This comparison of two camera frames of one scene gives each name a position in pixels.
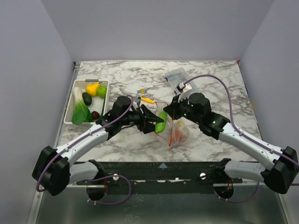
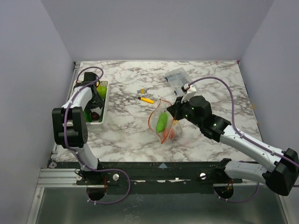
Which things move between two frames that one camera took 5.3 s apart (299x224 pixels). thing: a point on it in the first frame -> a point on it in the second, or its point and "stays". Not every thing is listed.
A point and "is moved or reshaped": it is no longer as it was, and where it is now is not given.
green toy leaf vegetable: [160, 127] stays
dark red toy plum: [95, 115] stays
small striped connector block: [142, 91] stays
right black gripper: [174, 108] stays
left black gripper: [148, 126] -> [99, 103]
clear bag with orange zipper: [175, 130] is moved or reshaped
